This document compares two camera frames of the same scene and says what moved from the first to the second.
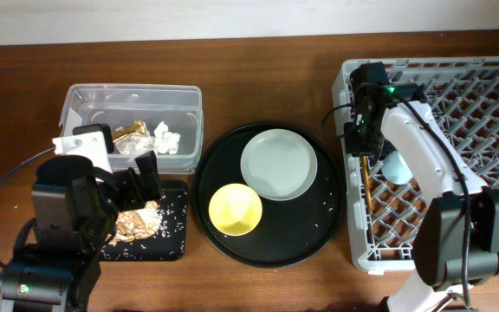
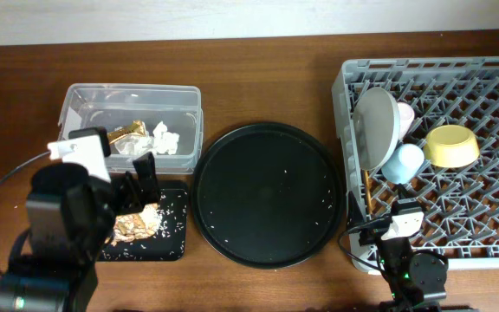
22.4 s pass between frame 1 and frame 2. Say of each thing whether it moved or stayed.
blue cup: stayed
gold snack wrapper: stayed
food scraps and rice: stayed
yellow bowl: moved
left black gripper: stayed
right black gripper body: moved
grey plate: moved
